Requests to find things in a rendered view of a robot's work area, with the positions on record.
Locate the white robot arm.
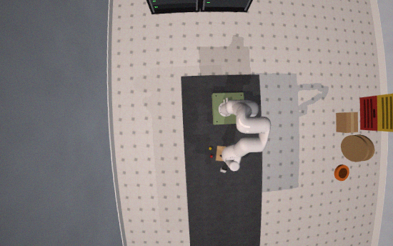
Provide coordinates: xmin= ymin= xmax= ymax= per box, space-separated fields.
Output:
xmin=219 ymin=98 xmax=271 ymax=173

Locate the tan flat mat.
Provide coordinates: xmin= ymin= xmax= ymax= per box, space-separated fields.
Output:
xmin=216 ymin=146 xmax=225 ymax=161

